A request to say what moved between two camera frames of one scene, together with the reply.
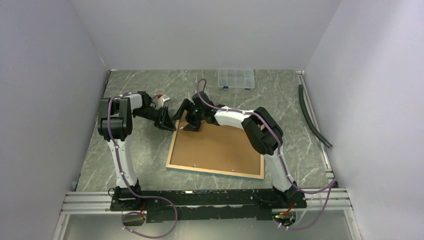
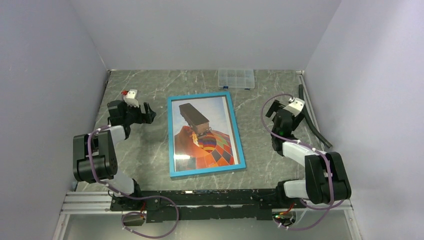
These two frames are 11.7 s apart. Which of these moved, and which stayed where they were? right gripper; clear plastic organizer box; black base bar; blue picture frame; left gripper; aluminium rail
Moved: right gripper; left gripper; blue picture frame
Stayed: clear plastic organizer box; black base bar; aluminium rail
